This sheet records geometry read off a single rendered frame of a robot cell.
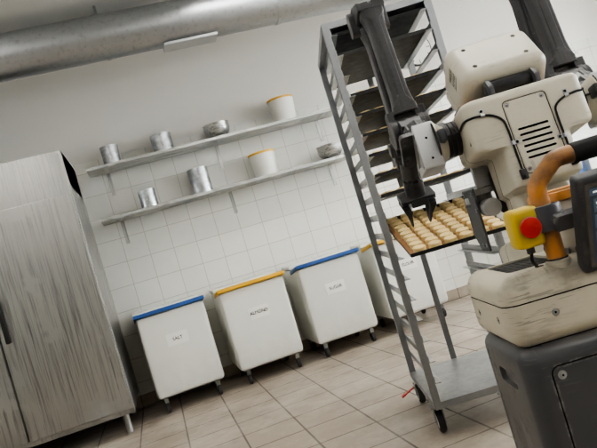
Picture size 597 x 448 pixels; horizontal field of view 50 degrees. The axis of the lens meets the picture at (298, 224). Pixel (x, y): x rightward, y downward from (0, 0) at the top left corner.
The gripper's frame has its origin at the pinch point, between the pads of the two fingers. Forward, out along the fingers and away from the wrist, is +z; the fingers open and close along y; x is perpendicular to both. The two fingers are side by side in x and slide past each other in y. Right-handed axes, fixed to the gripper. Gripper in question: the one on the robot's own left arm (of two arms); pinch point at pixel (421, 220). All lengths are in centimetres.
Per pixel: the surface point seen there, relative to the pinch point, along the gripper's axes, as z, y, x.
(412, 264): 187, -46, -278
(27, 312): 99, 227, -221
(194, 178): 83, 106, -340
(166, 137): 47, 117, -354
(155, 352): 166, 162, -232
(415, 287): 204, -42, -269
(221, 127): 54, 72, -359
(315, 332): 202, 46, -249
